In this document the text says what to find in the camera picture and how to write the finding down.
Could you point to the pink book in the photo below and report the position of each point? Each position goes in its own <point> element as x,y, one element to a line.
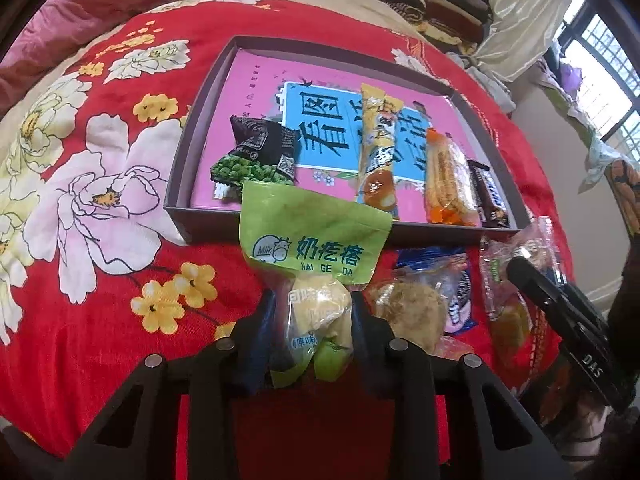
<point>240,90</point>

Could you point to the dark chocolate bar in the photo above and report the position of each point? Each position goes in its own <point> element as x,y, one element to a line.
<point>487,190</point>

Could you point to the orange corn stick packet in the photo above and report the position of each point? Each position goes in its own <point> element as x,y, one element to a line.
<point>447,180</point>

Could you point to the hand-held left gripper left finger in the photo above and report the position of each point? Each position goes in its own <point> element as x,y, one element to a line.
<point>262,322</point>

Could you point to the barred window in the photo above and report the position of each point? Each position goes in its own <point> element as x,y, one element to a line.
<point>610,60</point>

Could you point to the orange patterned cloth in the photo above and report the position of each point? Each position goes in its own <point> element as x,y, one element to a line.
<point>627,195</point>

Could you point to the purple cloth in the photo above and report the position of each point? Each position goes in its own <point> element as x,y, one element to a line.
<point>570,76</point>

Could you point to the yellow long snack packet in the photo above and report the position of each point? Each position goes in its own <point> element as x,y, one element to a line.
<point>377,135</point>

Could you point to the pink pillow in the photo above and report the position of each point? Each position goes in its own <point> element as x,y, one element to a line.
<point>100,5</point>

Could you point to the black green pea packet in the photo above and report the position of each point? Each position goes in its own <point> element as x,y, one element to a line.
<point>255,140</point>

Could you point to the grey cardboard box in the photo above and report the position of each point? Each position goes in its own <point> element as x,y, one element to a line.
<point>198,125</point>

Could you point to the cream satin curtain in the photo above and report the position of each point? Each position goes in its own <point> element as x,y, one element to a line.
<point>525,15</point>

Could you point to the clear cake packet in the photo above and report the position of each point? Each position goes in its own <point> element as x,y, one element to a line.
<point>505,310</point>

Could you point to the patterned folded blanket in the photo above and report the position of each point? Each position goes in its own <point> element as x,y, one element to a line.
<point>435,27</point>

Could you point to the person's right hand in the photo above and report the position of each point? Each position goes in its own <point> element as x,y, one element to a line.
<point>607,430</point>

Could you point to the red floral blanket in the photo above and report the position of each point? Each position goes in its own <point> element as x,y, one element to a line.
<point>325,435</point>

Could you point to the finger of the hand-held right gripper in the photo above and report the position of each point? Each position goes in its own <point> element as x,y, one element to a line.
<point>550,300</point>

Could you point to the green milk snack packet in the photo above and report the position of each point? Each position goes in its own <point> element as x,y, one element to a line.
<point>310,230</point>

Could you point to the blue cookie packet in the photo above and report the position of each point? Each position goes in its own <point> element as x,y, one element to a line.
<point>425,257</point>

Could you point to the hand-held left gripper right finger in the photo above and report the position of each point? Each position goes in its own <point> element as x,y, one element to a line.
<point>362,332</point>

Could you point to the clear meat floss bun packet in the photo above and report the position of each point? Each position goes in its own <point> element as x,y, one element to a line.
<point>410,305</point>

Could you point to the pale green cloth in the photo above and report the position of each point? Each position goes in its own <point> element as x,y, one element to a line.
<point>600,162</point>

